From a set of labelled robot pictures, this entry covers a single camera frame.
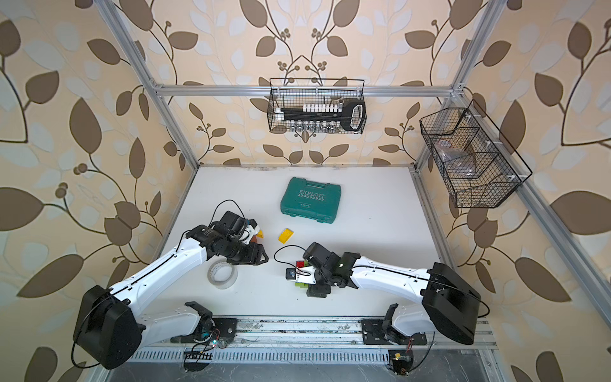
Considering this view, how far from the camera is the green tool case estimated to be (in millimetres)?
1002

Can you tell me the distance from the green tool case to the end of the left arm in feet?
0.90

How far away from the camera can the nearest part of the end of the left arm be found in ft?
1.93
